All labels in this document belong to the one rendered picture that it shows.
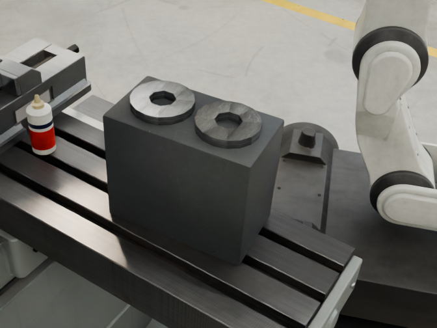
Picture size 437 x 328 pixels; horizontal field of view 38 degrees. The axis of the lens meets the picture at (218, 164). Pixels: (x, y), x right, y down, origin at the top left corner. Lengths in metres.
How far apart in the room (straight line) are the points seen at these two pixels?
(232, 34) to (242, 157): 2.67
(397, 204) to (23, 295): 0.80
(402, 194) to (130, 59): 2.01
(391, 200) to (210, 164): 0.70
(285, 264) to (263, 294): 0.07
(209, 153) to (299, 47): 2.61
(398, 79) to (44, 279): 0.76
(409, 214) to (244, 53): 1.97
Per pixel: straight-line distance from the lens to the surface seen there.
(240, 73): 3.10
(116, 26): 3.48
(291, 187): 1.57
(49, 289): 1.26
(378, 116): 1.31
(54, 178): 1.05
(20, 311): 1.23
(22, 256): 1.11
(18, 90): 1.11
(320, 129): 1.77
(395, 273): 1.47
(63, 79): 1.20
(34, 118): 1.06
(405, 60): 1.23
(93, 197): 1.01
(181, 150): 0.82
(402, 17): 1.24
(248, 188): 0.81
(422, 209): 1.45
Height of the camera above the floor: 1.62
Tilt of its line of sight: 40 degrees down
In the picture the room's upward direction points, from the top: 5 degrees clockwise
